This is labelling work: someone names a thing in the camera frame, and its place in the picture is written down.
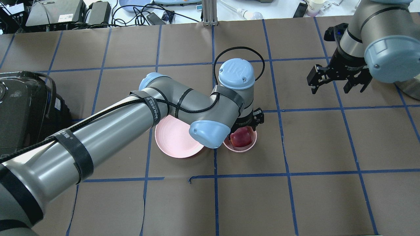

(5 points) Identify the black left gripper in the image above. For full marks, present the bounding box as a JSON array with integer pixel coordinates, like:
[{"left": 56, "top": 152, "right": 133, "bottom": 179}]
[{"left": 234, "top": 108, "right": 264, "bottom": 132}]

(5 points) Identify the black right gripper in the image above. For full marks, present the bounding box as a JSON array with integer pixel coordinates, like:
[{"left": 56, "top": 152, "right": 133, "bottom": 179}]
[{"left": 306, "top": 48, "right": 373, "bottom": 94}]

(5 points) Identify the red apple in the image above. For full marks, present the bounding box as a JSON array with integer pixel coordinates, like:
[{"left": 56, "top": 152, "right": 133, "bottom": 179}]
[{"left": 230, "top": 127, "right": 253, "bottom": 148}]

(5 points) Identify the pink bowl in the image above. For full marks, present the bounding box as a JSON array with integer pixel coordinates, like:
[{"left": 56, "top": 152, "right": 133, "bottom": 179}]
[{"left": 223, "top": 127, "right": 258, "bottom": 153}]

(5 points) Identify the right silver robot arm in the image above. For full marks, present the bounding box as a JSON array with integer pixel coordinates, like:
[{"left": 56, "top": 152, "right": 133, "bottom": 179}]
[{"left": 306, "top": 0, "right": 420, "bottom": 100}]

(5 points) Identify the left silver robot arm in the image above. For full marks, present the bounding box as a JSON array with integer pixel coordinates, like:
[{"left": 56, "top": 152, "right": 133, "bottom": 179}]
[{"left": 0, "top": 58, "right": 263, "bottom": 236}]

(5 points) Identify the pink plate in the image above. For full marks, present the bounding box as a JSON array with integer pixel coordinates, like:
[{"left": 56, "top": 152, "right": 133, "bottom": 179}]
[{"left": 155, "top": 115, "right": 204, "bottom": 159}]

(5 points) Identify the blue plate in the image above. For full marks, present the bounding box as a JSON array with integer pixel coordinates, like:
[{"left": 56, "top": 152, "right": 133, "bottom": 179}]
[{"left": 118, "top": 0, "right": 154, "bottom": 12}]

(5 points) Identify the steel steamer pot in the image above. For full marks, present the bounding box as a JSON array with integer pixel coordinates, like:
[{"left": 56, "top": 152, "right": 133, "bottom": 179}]
[{"left": 394, "top": 75, "right": 420, "bottom": 101}]

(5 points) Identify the lilac white cup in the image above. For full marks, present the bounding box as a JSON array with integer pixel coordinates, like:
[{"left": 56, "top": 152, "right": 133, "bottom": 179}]
[{"left": 306, "top": 0, "right": 326, "bottom": 17}]

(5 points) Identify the black power adapter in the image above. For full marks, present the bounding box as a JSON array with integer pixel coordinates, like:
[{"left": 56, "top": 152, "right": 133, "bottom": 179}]
[{"left": 293, "top": 3, "right": 308, "bottom": 18}]

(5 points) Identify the white light bulb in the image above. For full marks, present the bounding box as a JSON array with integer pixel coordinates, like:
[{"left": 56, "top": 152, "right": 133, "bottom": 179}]
[{"left": 237, "top": 9, "right": 264, "bottom": 20}]

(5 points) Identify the dark grey rice cooker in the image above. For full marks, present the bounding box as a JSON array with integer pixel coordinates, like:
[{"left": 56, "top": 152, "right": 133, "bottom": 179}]
[{"left": 0, "top": 71, "right": 72, "bottom": 157}]

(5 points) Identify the black computer box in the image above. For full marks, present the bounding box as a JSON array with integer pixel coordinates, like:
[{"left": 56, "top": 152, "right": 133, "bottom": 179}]
[{"left": 26, "top": 0, "right": 86, "bottom": 27}]

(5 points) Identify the aluminium frame post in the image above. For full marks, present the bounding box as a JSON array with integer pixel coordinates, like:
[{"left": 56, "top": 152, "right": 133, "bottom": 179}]
[{"left": 201, "top": 0, "right": 219, "bottom": 26}]

